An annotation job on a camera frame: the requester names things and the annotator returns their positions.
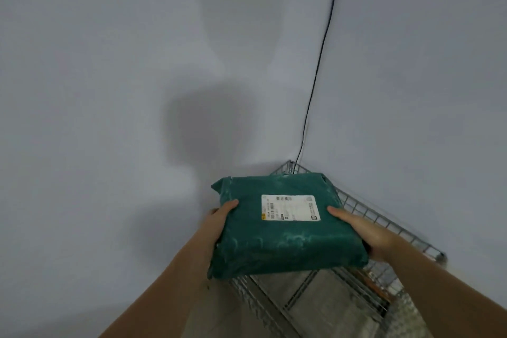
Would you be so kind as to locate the person's right hand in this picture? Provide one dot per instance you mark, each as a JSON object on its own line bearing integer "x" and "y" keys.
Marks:
{"x": 368, "y": 232}

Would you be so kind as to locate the person's left hand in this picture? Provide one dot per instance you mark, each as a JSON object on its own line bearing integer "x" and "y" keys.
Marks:
{"x": 213, "y": 227}

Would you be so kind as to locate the person's right thumb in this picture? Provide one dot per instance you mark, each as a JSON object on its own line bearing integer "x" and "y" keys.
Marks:
{"x": 343, "y": 215}

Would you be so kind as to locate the person's left thumb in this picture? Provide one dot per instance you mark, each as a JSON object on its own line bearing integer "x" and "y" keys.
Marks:
{"x": 226, "y": 210}

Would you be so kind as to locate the green plastic mailer parcel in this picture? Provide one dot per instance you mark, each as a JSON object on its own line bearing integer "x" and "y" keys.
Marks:
{"x": 285, "y": 227}

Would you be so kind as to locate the person's right forearm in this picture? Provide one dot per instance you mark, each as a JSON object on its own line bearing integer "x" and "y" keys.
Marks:
{"x": 443, "y": 290}

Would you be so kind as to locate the person's left forearm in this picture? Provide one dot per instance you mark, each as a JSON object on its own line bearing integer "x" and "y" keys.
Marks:
{"x": 158, "y": 298}

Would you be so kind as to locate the grey parcel in basket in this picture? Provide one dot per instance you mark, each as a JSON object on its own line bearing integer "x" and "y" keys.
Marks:
{"x": 317, "y": 302}

